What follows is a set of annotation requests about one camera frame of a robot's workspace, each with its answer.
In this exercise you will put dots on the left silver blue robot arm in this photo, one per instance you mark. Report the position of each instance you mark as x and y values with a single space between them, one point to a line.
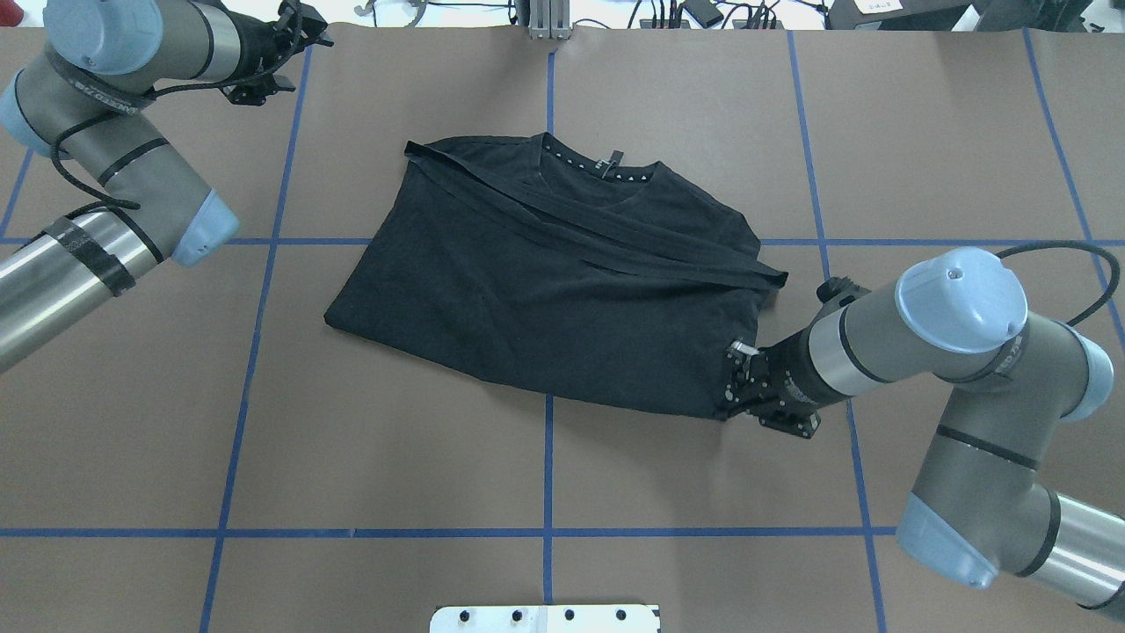
81 104

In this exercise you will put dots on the black power adapter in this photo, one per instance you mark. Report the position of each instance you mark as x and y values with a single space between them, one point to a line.
704 12

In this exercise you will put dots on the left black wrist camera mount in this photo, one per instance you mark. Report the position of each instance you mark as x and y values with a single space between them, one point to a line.
255 93

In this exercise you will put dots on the aluminium frame post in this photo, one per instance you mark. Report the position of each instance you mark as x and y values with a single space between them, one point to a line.
545 19

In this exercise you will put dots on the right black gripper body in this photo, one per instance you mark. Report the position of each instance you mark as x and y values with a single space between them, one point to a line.
789 374

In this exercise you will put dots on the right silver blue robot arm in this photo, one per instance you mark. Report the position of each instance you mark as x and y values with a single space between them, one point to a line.
976 509

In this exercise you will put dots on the black graphic t-shirt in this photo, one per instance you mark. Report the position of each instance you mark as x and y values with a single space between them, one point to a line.
519 262

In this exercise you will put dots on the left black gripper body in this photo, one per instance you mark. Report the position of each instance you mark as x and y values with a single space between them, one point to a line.
260 44

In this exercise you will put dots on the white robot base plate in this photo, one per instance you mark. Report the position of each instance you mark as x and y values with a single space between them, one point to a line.
630 617

